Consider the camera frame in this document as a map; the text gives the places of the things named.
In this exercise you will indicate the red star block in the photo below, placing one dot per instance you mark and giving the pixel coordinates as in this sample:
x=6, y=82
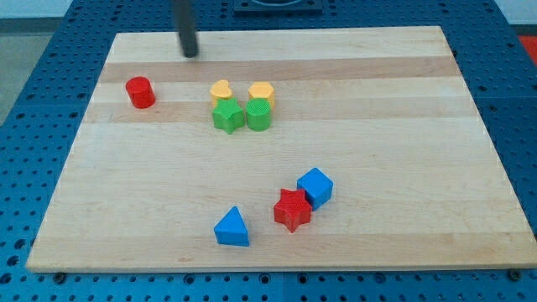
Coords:
x=292, y=209

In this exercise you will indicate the green cylinder block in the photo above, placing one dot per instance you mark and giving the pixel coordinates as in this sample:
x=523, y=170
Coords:
x=258, y=114

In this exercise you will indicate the wooden board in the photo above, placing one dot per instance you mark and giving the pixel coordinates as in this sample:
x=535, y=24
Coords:
x=383, y=112

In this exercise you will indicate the green star block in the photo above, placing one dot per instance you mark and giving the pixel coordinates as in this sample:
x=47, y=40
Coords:
x=228, y=115

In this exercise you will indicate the yellow hexagon block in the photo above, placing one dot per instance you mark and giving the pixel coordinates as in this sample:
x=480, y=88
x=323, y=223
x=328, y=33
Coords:
x=262, y=89

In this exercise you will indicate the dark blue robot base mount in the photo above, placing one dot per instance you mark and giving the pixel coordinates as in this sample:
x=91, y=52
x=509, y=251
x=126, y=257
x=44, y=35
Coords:
x=248, y=7

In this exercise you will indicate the red cylinder block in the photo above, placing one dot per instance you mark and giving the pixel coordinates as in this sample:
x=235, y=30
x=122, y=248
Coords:
x=140, y=92

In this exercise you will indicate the blue cube block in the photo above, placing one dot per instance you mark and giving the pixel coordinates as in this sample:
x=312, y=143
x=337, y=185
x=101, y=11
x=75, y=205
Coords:
x=318, y=187

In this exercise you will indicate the yellow heart block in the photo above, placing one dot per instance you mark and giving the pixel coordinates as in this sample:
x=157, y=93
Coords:
x=220, y=90

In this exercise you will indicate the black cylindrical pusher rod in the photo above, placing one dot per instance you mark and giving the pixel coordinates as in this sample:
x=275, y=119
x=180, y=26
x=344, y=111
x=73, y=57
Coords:
x=186, y=27

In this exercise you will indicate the blue triangle block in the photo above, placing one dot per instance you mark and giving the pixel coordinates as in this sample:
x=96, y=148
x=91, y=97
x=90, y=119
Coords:
x=232, y=230

